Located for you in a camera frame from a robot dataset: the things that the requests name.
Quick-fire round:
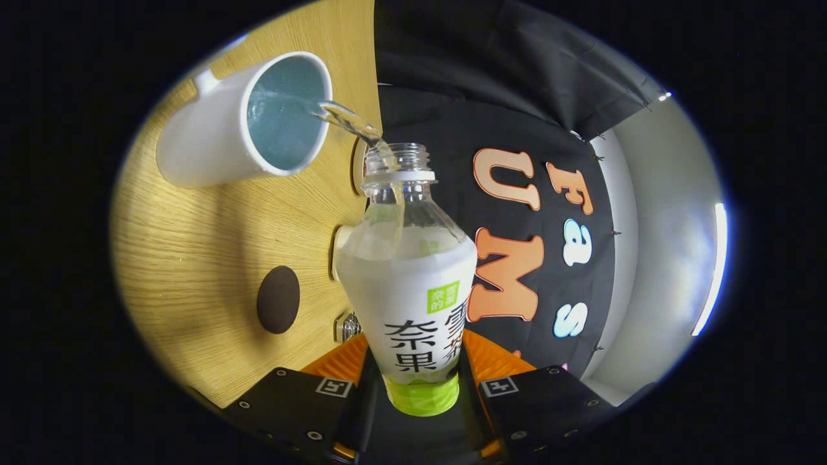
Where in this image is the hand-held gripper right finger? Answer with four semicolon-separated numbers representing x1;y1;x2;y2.
460;329;616;460

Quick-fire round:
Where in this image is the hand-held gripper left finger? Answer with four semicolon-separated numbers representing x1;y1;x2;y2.
220;333;370;463

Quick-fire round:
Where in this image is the dark brown round coaster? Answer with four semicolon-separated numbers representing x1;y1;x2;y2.
256;265;301;335

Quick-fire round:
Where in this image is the clear juice bottle white label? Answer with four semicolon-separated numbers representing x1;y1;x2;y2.
333;142;479;417

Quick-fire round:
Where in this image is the white cup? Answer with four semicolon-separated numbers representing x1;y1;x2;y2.
156;52;333;189

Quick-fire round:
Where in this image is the cream toaster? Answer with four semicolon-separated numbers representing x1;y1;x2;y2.
331;224;355;282

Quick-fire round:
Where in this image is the wooden table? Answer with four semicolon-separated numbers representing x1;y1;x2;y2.
110;0;383;409

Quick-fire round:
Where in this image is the large ceiling light panel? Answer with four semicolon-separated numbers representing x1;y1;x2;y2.
691;202;729;337

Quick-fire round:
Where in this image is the small white plate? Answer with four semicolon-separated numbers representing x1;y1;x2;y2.
351;136;370;196

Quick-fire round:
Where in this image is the black backdrop cloth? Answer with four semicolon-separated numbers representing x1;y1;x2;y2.
375;0;667;382

